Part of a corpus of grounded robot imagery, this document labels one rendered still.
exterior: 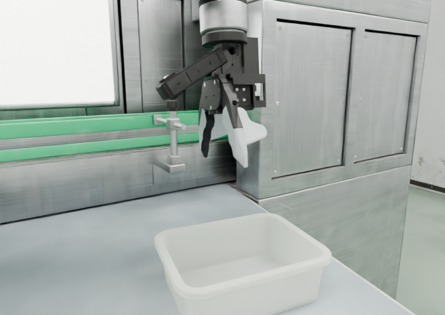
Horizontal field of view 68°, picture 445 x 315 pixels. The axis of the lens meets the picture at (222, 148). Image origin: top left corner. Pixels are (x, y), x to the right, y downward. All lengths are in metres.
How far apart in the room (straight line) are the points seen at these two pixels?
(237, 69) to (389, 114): 0.80
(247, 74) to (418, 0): 0.89
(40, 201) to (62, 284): 0.30
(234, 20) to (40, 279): 0.50
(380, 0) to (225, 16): 0.71
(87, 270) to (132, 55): 0.66
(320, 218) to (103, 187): 0.63
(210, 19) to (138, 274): 0.41
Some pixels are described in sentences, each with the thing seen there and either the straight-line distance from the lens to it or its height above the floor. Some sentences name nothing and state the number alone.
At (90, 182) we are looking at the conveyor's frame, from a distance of 0.86.
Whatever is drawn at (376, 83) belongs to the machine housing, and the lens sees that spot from 1.17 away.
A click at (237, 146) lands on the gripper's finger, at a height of 0.97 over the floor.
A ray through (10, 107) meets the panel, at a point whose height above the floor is 0.99.
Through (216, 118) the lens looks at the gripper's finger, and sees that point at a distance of 0.58.
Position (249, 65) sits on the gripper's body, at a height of 1.08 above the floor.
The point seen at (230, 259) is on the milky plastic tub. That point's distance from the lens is 0.60.
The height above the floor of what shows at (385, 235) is 0.50.
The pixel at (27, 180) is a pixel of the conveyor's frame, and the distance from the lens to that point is 0.84.
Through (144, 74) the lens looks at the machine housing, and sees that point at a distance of 1.09.
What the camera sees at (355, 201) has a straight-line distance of 1.17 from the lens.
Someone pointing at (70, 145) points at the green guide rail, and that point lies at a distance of 0.85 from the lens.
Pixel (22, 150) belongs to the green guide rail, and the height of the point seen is 0.91.
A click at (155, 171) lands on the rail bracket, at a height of 0.82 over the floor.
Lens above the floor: 1.06
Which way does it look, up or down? 12 degrees down
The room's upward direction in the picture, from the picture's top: straight up
